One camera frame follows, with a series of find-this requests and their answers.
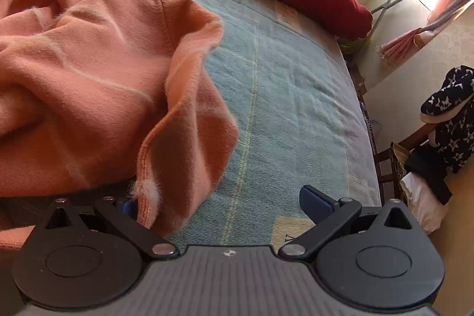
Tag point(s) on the white bag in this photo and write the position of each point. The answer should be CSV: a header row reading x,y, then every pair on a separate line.
x,y
422,205

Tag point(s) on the star print dark garment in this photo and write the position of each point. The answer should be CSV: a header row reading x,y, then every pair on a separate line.
x,y
455,131

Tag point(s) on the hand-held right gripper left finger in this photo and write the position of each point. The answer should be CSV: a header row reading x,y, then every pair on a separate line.
x,y
127,209

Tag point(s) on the patterned bag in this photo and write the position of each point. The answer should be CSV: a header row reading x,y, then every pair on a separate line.
x,y
400,164

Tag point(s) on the pink striped curtain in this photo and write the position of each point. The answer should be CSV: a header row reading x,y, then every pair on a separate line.
x,y
400,45

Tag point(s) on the blue checked bed sheet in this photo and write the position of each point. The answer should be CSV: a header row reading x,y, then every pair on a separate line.
x,y
296,97

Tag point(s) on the pink knit sweater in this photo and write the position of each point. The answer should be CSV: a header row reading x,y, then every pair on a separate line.
x,y
92,86

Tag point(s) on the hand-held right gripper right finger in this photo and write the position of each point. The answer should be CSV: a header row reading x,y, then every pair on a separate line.
x,y
314,205

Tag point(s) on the wooden chair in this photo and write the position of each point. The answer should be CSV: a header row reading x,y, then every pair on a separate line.
x,y
418,134

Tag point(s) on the black cloth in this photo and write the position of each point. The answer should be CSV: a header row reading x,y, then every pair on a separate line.
x,y
426,164

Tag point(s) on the yellow plastic bag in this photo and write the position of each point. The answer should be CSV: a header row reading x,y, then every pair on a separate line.
x,y
350,44

